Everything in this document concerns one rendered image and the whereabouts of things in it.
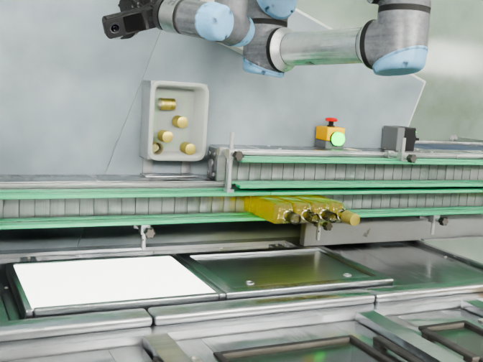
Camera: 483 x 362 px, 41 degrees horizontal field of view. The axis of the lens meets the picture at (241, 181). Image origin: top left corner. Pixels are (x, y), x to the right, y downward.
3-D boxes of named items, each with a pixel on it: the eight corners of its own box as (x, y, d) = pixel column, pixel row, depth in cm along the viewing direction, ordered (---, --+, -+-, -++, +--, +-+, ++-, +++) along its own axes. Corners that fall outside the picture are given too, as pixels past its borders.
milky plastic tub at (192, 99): (139, 156, 190) (148, 160, 182) (142, 79, 187) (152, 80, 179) (194, 157, 198) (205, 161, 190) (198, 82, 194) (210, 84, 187)
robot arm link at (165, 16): (175, 40, 139) (168, 3, 134) (159, 36, 142) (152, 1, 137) (196, 26, 144) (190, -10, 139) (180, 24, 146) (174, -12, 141)
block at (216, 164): (204, 177, 194) (213, 181, 187) (206, 146, 192) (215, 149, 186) (215, 177, 195) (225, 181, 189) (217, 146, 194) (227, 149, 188)
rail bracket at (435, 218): (411, 229, 224) (438, 238, 212) (413, 210, 223) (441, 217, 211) (420, 228, 225) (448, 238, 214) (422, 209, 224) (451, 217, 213)
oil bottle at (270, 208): (243, 210, 194) (277, 226, 175) (244, 191, 193) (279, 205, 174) (259, 209, 196) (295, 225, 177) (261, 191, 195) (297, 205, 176)
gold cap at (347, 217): (352, 210, 181) (361, 213, 178) (350, 223, 182) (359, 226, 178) (341, 210, 180) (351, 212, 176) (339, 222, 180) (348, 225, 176)
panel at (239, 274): (5, 274, 157) (24, 325, 127) (6, 262, 157) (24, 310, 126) (320, 255, 196) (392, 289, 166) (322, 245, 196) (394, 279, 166)
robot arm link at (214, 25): (233, 45, 138) (210, 39, 131) (192, 38, 144) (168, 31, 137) (240, 8, 137) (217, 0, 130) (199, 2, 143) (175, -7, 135)
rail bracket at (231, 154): (213, 187, 188) (231, 195, 177) (217, 129, 185) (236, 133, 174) (223, 187, 189) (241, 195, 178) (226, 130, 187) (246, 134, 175)
